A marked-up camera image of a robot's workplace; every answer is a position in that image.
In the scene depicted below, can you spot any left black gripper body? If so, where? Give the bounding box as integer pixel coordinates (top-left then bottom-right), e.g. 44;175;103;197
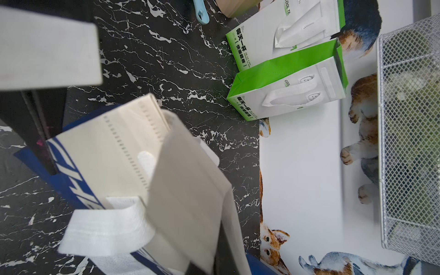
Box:
1;88;67;175

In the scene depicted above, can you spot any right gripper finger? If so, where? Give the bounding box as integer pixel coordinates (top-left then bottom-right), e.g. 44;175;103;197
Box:
213;223;237;275

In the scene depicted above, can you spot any blue white bag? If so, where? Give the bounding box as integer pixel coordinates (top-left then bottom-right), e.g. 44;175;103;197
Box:
16;94;251;275

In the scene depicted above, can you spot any green white takeout bag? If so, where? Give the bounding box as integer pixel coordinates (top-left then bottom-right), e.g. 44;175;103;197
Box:
226;0;345;71

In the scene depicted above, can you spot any light blue dustpan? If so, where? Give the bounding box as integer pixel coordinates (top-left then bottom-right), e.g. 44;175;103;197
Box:
193;0;210;25

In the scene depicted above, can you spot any terracotta pot with plant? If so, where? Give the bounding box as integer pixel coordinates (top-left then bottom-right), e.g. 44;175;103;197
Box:
215;0;262;18

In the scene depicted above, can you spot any white wire wall basket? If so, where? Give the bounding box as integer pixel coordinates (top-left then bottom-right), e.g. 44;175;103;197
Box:
377;15;440;265

